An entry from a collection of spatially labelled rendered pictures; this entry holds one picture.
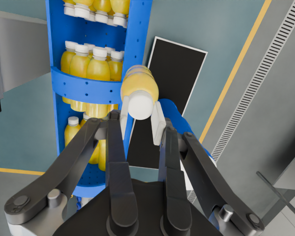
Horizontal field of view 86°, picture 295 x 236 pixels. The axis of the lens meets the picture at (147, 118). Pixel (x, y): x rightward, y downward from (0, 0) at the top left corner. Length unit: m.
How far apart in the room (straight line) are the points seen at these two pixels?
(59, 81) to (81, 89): 0.07
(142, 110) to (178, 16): 1.55
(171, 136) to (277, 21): 2.12
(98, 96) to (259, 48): 1.91
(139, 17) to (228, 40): 1.54
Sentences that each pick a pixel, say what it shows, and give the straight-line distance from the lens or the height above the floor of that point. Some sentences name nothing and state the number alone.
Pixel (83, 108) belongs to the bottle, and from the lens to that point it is 0.58.
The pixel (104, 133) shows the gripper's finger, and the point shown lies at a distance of 0.16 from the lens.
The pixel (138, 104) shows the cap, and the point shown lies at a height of 1.45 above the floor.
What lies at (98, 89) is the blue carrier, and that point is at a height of 1.23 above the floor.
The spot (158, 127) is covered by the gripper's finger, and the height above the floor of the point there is 1.52.
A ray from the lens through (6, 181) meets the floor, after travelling 2.91.
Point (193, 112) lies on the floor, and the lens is 1.99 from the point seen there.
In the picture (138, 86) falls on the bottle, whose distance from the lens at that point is 0.25.
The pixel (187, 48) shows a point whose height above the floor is 0.15.
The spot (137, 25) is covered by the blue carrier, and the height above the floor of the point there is 1.19.
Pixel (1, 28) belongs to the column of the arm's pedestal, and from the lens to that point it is 0.90.
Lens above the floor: 1.66
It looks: 62 degrees down
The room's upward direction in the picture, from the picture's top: 166 degrees clockwise
